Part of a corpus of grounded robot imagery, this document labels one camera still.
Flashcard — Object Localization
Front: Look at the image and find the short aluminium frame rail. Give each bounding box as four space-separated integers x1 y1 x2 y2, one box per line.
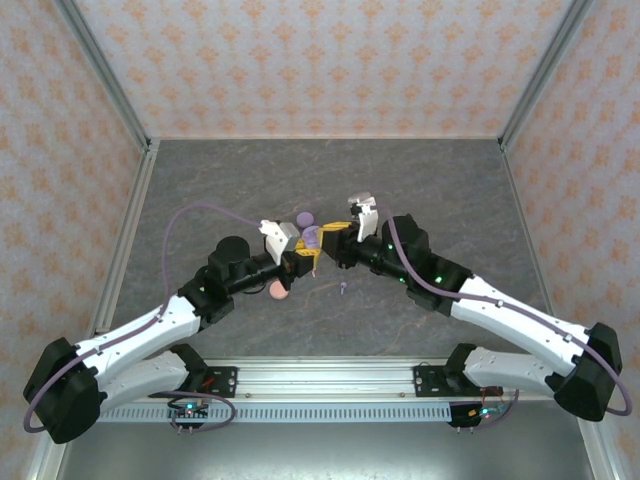
577 419 619 480
27 439 66 480

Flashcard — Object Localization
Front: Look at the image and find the wide aluminium mounting rail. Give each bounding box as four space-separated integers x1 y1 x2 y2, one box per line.
149 355 546 402

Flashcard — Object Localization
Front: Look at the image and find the grey metal sheet panel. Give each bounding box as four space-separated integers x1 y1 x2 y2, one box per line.
54 421 596 480

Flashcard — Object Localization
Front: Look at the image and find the grey slotted cable duct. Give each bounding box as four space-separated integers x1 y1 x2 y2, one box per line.
99 403 454 425

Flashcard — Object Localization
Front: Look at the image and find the controller board with LED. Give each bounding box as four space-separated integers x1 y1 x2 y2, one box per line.
167 402 211 434
447 402 511 431

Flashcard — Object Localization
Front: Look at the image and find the aluminium frame post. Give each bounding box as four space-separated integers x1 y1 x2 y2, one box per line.
498 0 600 151
51 0 154 154

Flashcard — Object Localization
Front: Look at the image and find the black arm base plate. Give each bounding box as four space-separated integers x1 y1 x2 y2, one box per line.
197 366 239 400
413 363 466 400

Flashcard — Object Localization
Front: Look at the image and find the aluminium table edge rail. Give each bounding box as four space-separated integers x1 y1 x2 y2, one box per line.
87 139 161 341
498 139 564 331

